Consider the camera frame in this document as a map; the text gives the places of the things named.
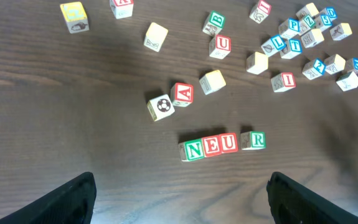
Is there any green B block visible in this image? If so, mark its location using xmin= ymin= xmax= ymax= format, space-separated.
xmin=202 ymin=11 xmax=225 ymax=36

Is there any blue D block lower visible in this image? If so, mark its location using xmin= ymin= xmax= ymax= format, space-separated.
xmin=343 ymin=58 xmax=358 ymax=74

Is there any blue P block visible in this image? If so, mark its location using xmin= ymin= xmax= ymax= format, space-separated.
xmin=278 ymin=18 xmax=300 ymax=39

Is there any yellow block far left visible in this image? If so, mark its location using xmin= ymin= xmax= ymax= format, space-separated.
xmin=60 ymin=1 xmax=90 ymax=34

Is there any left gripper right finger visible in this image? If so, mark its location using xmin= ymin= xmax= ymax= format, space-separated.
xmin=266 ymin=172 xmax=358 ymax=224

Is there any yellow block top right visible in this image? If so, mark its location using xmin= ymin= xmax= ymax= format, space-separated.
xmin=296 ymin=2 xmax=319 ymax=20

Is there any green R block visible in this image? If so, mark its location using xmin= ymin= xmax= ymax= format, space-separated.
xmin=240 ymin=131 xmax=266 ymax=151

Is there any red I block lower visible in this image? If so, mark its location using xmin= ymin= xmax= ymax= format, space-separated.
xmin=271 ymin=72 xmax=296 ymax=93

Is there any red A block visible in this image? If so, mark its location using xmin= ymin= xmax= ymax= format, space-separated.
xmin=170 ymin=83 xmax=194 ymax=107

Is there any red u block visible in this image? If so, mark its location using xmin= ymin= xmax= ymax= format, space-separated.
xmin=209 ymin=34 xmax=231 ymax=60
xmin=219 ymin=133 xmax=238 ymax=154

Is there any red I block upper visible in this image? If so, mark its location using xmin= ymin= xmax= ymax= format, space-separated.
xmin=249 ymin=0 xmax=272 ymax=24

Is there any red E block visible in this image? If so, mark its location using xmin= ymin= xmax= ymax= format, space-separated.
xmin=202 ymin=135 xmax=222 ymax=157

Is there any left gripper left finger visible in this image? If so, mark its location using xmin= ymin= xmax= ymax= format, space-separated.
xmin=0 ymin=172 xmax=97 ymax=224

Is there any blue d block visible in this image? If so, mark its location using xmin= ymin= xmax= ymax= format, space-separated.
xmin=343 ymin=58 xmax=358 ymax=74
xmin=319 ymin=7 xmax=337 ymax=21

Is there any blue 5 block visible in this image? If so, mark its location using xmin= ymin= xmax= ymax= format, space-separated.
xmin=314 ymin=14 xmax=332 ymax=32

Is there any blue D block upper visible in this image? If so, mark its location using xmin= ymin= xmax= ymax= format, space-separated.
xmin=319 ymin=7 xmax=337 ymax=21

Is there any blue L block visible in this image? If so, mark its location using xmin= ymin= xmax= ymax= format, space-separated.
xmin=261 ymin=35 xmax=286 ymax=57

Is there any blue 2 block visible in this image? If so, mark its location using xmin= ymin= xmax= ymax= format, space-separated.
xmin=302 ymin=58 xmax=326 ymax=80

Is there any white block right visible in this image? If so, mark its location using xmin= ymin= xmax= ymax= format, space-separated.
xmin=336 ymin=72 xmax=358 ymax=91

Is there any yellow block beside E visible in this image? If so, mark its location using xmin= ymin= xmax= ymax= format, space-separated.
xmin=199 ymin=70 xmax=226 ymax=95

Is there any white soccer ball block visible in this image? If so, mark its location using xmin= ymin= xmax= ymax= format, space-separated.
xmin=147 ymin=94 xmax=175 ymax=121

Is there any blue T block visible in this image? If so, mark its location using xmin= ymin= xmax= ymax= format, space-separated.
xmin=280 ymin=39 xmax=303 ymax=60

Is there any plain yellow block centre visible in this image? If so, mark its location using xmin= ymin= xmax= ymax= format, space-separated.
xmin=246 ymin=52 xmax=268 ymax=75

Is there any yellow O block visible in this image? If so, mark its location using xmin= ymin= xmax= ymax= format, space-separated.
xmin=144 ymin=22 xmax=168 ymax=52

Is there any green N block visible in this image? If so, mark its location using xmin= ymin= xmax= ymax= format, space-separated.
xmin=178 ymin=139 xmax=205 ymax=162

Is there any yellow block below Z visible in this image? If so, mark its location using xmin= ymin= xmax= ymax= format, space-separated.
xmin=301 ymin=29 xmax=324 ymax=48

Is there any red i block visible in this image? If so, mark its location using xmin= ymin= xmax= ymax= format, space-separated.
xmin=249 ymin=0 xmax=272 ymax=24
xmin=271 ymin=72 xmax=296 ymax=93

